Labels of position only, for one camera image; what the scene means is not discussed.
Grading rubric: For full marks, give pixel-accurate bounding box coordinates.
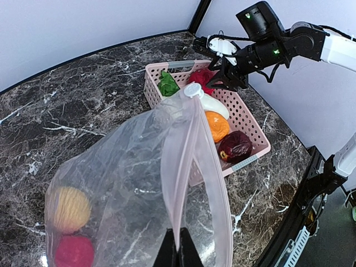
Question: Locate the red toy strawberry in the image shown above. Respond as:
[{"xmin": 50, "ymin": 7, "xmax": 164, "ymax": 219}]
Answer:
[{"xmin": 188, "ymin": 68, "xmax": 215, "ymax": 96}]

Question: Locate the white slotted cable duct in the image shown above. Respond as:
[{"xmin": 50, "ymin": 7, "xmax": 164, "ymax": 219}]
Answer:
[{"xmin": 275, "ymin": 226, "xmax": 310, "ymax": 267}]

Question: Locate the yellow toy lemon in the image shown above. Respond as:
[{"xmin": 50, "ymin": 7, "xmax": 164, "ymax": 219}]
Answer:
[{"xmin": 46, "ymin": 186, "xmax": 91, "ymax": 234}]

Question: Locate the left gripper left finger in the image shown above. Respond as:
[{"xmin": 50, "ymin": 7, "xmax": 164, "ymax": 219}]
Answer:
[{"xmin": 153, "ymin": 229, "xmax": 178, "ymax": 267}]

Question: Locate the right black frame post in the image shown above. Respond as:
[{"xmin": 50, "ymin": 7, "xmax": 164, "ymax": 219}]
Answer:
[{"xmin": 187, "ymin": 0, "xmax": 211, "ymax": 35}]

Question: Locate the white toy radish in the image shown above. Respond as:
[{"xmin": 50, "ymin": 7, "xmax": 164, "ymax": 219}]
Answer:
[{"xmin": 200, "ymin": 94, "xmax": 230, "ymax": 120}]

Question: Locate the orange toy tangerine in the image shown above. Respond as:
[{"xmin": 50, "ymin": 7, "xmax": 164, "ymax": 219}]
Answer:
[{"xmin": 205, "ymin": 111, "xmax": 230, "ymax": 143}]

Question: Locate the pink plastic basket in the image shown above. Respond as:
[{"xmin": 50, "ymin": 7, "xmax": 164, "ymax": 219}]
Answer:
[{"xmin": 144, "ymin": 60, "xmax": 271, "ymax": 177}]

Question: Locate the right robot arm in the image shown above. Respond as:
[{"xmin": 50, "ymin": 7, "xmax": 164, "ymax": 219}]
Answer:
[{"xmin": 194, "ymin": 1, "xmax": 355, "ymax": 91}]

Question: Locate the clear zip top bag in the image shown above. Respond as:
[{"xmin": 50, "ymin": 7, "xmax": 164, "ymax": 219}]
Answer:
[{"xmin": 45, "ymin": 83, "xmax": 233, "ymax": 266}]

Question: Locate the green toy leaf vegetable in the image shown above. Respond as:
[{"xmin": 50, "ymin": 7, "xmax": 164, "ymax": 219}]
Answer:
[{"xmin": 157, "ymin": 71, "xmax": 180, "ymax": 97}]

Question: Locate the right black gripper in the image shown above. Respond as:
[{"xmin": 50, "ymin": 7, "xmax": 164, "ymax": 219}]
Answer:
[{"xmin": 206, "ymin": 56, "xmax": 249, "ymax": 91}]

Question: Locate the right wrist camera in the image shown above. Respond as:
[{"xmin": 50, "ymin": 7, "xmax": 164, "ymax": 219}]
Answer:
[{"xmin": 192, "ymin": 35, "xmax": 240, "ymax": 66}]

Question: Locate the red toy apple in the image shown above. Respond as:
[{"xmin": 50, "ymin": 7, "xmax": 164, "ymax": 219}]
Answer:
[{"xmin": 55, "ymin": 236, "xmax": 94, "ymax": 267}]

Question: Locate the black front rail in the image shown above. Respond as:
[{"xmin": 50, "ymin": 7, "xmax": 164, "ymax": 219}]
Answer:
[{"xmin": 254, "ymin": 146, "xmax": 348, "ymax": 267}]

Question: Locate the dark red toy beet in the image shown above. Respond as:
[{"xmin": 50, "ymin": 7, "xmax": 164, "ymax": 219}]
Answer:
[{"xmin": 217, "ymin": 131, "xmax": 253, "ymax": 164}]

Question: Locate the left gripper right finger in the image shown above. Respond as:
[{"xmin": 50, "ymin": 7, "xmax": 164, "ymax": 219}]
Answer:
[{"xmin": 177, "ymin": 228, "xmax": 203, "ymax": 267}]

